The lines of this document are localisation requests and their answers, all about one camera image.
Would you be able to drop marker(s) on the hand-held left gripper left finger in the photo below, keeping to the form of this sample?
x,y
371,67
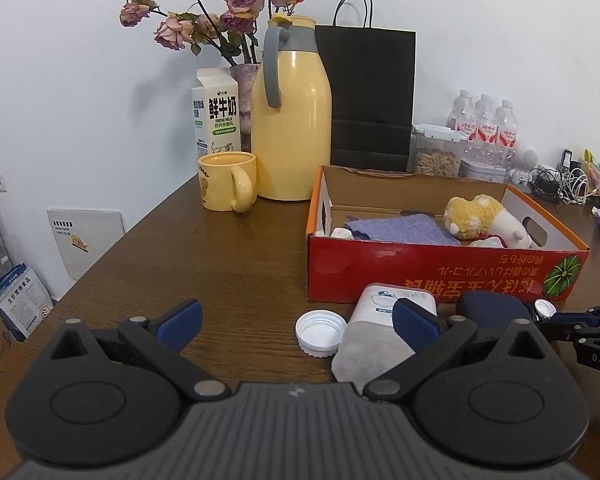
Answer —
x,y
180,322

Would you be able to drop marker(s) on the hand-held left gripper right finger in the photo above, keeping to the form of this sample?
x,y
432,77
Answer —
x,y
415,325

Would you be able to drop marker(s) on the white plastic jar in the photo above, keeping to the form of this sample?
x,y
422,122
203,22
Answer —
x,y
370,330

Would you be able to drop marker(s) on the red cardboard box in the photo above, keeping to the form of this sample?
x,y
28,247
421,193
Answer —
x,y
430,270

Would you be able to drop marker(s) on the navy blue pouch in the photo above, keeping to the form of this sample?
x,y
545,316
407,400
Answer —
x,y
495,307

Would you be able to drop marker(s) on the white plastic lid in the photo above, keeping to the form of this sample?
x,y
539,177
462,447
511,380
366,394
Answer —
x,y
320,334

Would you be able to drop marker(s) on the purple knitted cloth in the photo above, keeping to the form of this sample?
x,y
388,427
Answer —
x,y
405,230

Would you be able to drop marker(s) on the yellow white plush toy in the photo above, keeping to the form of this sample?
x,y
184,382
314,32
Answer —
x,y
475,217

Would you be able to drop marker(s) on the yellow mug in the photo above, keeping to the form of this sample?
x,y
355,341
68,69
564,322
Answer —
x,y
225,180

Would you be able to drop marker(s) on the black charger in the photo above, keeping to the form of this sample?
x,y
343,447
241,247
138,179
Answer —
x,y
570,159

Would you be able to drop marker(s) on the blue white food bag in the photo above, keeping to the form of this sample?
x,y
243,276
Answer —
x,y
22,302

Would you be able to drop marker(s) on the white robot figurine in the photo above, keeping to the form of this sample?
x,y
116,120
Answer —
x,y
525,160

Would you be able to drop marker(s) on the clear seed container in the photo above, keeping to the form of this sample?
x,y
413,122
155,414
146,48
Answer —
x,y
437,157

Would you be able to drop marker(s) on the printed grey tin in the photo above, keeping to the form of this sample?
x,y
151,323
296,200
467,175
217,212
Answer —
x,y
485,171

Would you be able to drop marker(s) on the clear water bottle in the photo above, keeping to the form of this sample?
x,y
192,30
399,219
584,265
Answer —
x,y
506,127
462,112
484,122

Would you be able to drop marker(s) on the white milk carton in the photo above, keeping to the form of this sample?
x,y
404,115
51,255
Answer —
x,y
217,115

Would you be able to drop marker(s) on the yellow thermos jug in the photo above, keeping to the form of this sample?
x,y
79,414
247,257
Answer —
x,y
290,125

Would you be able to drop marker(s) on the pink marbled vase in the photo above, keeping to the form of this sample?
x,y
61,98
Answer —
x,y
244,105

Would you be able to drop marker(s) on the black paper bag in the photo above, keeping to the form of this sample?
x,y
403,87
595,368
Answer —
x,y
370,90

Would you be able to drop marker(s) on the dried pink roses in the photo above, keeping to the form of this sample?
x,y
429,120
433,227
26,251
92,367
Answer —
x,y
240,5

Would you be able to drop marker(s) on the white wall socket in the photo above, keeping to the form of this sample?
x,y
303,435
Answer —
x,y
1,183

